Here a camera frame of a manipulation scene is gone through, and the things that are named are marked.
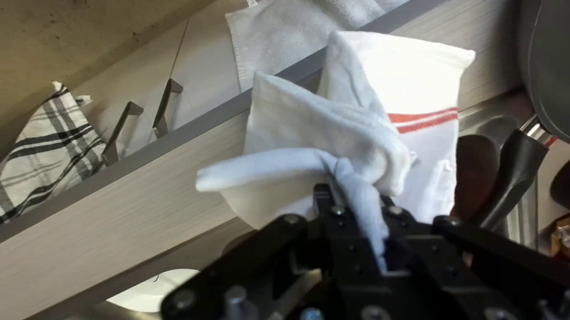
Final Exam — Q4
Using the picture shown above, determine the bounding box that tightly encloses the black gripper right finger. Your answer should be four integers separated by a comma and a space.
385, 202, 570, 320

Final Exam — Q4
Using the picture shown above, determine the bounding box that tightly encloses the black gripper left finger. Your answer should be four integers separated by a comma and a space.
159, 183, 389, 320

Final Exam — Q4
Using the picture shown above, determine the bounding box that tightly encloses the white tea towel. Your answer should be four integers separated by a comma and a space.
195, 28, 478, 275

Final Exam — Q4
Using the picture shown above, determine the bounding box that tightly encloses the white terry towel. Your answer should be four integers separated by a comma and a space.
225, 0, 412, 92

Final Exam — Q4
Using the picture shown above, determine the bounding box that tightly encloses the black white checkered towel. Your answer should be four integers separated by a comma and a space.
0, 80, 113, 225

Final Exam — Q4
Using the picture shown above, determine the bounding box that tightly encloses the brown wooden spoon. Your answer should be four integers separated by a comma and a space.
453, 133, 503, 224

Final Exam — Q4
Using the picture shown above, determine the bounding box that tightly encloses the dark frying pan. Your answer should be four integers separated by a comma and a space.
474, 0, 570, 229

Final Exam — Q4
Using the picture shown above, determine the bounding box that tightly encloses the white lower cabinet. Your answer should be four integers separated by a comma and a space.
77, 0, 264, 158

